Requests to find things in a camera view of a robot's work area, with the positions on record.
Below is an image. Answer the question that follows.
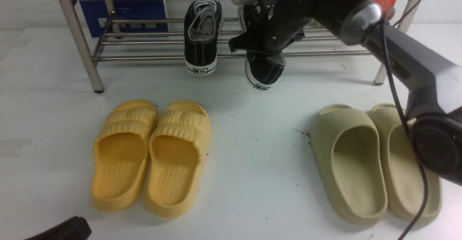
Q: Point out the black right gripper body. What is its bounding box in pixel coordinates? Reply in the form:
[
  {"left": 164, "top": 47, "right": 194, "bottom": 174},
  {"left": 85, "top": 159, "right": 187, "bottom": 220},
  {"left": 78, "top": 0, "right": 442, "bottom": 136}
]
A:
[{"left": 228, "top": 0, "right": 365, "bottom": 55}]

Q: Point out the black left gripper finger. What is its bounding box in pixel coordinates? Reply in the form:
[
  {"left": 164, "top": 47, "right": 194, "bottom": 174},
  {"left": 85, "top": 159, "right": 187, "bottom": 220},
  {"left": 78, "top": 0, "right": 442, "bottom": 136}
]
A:
[{"left": 28, "top": 216, "right": 92, "bottom": 240}]

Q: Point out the black canvas sneaker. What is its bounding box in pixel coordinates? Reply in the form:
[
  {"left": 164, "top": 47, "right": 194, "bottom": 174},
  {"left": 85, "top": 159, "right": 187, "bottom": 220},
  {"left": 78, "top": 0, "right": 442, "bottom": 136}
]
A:
[
  {"left": 184, "top": 0, "right": 224, "bottom": 76},
  {"left": 238, "top": 4, "right": 286, "bottom": 91}
]

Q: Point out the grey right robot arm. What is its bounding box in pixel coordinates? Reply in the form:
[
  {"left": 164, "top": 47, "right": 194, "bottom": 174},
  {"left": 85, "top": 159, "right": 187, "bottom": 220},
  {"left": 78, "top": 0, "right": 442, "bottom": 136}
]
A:
[{"left": 229, "top": 0, "right": 462, "bottom": 185}]

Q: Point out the silver metal shoe rack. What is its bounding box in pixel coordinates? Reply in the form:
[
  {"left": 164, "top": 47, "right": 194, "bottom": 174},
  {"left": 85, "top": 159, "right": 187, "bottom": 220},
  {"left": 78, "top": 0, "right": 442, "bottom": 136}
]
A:
[{"left": 59, "top": 0, "right": 421, "bottom": 93}]

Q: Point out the left yellow ribbed slipper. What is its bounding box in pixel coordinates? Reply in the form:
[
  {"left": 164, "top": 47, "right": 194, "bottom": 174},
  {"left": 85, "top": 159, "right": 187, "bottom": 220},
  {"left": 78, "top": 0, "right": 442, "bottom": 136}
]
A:
[{"left": 91, "top": 100, "right": 158, "bottom": 212}]

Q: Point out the yellow ribbed slipper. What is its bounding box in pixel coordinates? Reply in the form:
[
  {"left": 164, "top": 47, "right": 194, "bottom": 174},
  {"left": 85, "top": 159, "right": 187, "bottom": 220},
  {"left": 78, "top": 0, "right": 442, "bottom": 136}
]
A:
[
  {"left": 145, "top": 100, "right": 212, "bottom": 219},
  {"left": 91, "top": 100, "right": 158, "bottom": 212}
]

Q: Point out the right yellow ribbed slipper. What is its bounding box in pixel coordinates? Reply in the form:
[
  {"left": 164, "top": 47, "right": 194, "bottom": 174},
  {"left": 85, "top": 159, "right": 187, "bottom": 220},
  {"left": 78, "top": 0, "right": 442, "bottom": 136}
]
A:
[{"left": 145, "top": 100, "right": 212, "bottom": 219}]

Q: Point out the left olive foam slide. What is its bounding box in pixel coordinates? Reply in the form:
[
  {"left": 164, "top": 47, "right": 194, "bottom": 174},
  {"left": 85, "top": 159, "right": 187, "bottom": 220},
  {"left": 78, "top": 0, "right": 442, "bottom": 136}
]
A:
[{"left": 310, "top": 104, "right": 388, "bottom": 227}]

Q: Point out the olive foam slide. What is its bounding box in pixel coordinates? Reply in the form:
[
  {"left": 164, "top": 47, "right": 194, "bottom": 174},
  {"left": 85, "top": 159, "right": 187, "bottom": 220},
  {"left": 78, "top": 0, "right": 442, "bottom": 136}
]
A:
[
  {"left": 310, "top": 104, "right": 388, "bottom": 227},
  {"left": 369, "top": 103, "right": 424, "bottom": 222}
]

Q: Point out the blue box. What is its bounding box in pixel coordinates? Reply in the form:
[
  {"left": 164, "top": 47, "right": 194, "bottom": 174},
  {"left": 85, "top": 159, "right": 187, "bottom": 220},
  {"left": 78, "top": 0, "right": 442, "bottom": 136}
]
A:
[{"left": 80, "top": 0, "right": 169, "bottom": 38}]

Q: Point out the right olive foam slide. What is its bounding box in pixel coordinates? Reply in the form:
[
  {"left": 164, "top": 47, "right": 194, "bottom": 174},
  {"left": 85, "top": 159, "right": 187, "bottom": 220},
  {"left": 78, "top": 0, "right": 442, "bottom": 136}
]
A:
[{"left": 369, "top": 103, "right": 424, "bottom": 222}]

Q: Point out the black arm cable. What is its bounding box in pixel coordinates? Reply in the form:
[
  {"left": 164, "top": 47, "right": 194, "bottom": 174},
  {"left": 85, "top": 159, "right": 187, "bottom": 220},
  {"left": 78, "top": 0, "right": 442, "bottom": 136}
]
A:
[{"left": 381, "top": 0, "right": 429, "bottom": 240}]

